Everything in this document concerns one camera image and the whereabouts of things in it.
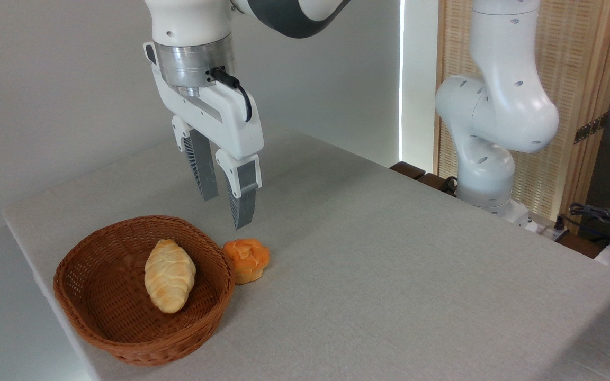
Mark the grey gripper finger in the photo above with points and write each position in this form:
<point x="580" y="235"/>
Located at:
<point x="205" y="172"/>
<point x="244" y="203"/>

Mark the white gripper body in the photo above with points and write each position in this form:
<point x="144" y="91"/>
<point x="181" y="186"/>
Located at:
<point x="231" y="124"/>

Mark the orange muffin bread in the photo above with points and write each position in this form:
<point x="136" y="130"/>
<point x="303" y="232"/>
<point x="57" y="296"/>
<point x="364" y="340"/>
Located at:
<point x="248" y="259"/>

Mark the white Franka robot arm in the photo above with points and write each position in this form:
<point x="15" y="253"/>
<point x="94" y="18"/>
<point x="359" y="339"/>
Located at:
<point x="501" y="106"/>

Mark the pale croissant bread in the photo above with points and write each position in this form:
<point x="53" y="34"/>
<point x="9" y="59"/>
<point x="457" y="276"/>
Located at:
<point x="170" y="275"/>

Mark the brown wicker basket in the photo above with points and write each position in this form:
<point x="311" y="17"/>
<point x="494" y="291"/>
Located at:
<point x="98" y="296"/>

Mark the white power strip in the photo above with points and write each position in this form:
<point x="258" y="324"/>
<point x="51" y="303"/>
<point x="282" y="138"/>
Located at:
<point x="546" y="230"/>

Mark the wooden slat screen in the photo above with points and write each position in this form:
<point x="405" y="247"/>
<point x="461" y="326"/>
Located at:
<point x="575" y="63"/>

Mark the brass screen hinge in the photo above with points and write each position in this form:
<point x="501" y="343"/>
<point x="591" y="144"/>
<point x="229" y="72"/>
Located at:
<point x="590" y="128"/>

